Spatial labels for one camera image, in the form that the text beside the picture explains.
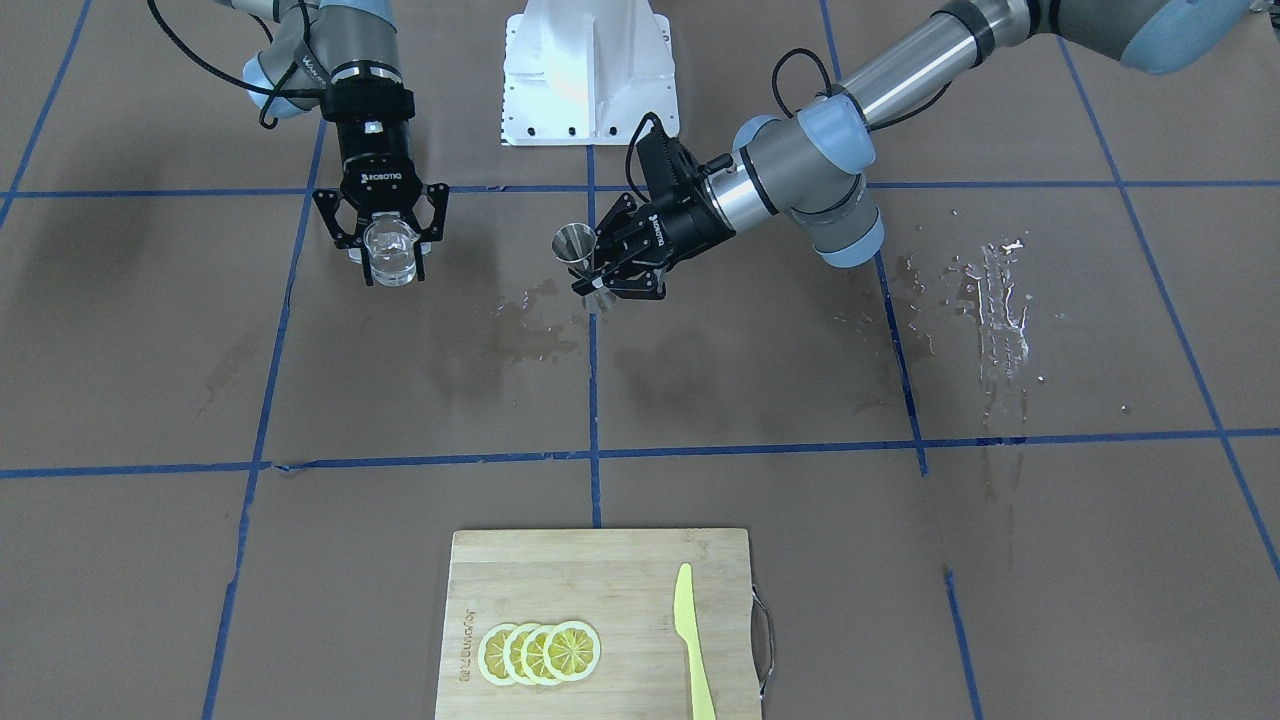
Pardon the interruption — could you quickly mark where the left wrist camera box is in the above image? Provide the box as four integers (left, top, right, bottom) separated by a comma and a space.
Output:
625, 111, 707, 204

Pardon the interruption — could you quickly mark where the clear glass beaker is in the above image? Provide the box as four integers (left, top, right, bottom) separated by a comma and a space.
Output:
364, 214, 419, 287

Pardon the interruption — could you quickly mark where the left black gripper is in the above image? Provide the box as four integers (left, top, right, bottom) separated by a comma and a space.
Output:
572, 193, 737, 300

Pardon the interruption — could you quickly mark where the bamboo cutting board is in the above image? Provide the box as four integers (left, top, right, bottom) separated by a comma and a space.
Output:
435, 528, 762, 719

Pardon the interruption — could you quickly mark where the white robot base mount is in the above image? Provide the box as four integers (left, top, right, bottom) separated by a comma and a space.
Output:
500, 1, 681, 147

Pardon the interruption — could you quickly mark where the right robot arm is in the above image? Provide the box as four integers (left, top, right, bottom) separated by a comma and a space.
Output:
233, 1, 449, 287

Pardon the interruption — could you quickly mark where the steel jigger measuring cup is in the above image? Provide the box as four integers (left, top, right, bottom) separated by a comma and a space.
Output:
552, 223, 617, 315

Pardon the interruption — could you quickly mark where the lemon slice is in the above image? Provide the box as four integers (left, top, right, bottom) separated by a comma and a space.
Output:
479, 623, 517, 687
502, 623, 540, 685
543, 620, 602, 682
520, 625, 561, 685

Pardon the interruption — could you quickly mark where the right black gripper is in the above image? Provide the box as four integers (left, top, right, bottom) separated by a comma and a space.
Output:
312, 120, 451, 286

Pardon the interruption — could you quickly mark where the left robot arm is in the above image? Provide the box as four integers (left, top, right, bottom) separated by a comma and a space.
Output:
568, 1, 1251, 300

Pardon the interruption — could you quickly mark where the yellow plastic knife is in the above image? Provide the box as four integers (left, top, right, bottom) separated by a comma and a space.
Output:
673, 562, 716, 719

